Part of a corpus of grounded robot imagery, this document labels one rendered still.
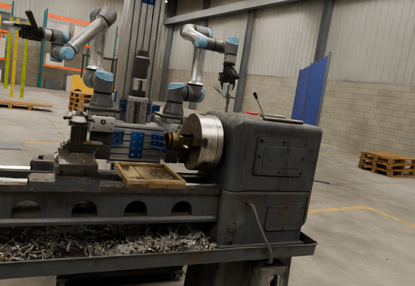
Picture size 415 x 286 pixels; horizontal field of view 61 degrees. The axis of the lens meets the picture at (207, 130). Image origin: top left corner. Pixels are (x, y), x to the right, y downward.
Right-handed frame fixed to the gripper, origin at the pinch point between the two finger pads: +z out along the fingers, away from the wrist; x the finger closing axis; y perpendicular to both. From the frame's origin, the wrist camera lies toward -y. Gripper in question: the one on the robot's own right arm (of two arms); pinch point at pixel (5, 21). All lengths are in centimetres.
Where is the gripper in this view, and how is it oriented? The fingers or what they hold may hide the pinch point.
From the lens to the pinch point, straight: 234.3
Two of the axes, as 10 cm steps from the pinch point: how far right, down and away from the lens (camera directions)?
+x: -6.6, -3.2, 6.8
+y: -2.4, 9.5, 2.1
